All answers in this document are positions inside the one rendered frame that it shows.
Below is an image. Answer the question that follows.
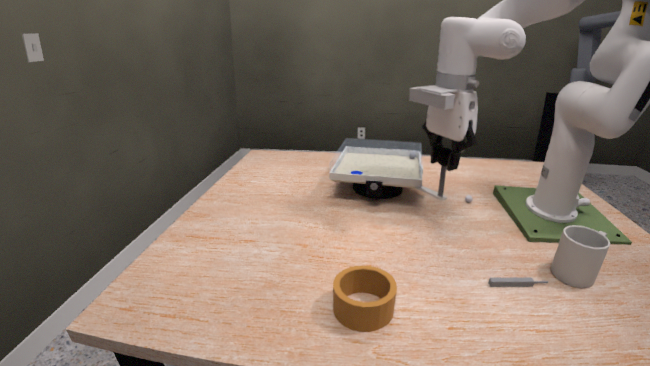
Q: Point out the tan hollow ring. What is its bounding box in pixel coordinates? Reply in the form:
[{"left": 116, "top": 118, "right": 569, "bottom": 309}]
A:
[{"left": 333, "top": 265, "right": 397, "bottom": 332}]

